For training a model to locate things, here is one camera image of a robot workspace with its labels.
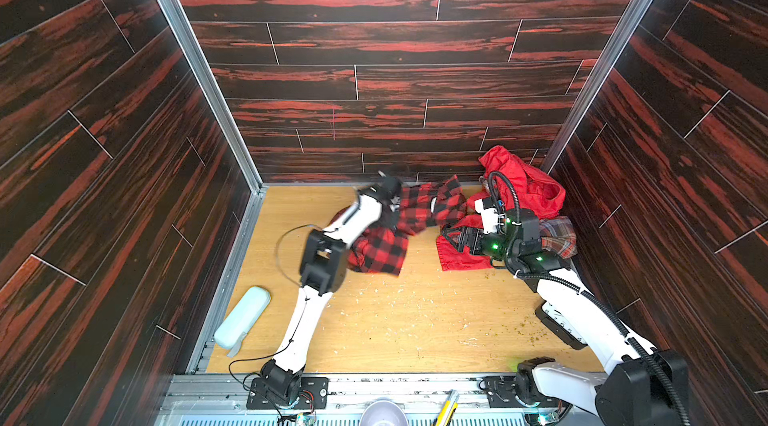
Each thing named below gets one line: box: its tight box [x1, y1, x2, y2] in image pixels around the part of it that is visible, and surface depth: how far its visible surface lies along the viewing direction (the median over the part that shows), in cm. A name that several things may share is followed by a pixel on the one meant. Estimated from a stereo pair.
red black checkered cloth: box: [347, 175, 468, 277], surface depth 103 cm
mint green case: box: [214, 286, 271, 358], surface depth 86 cm
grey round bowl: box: [360, 400, 409, 426], surface depth 69 cm
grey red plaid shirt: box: [538, 216, 578, 259], surface depth 98 cm
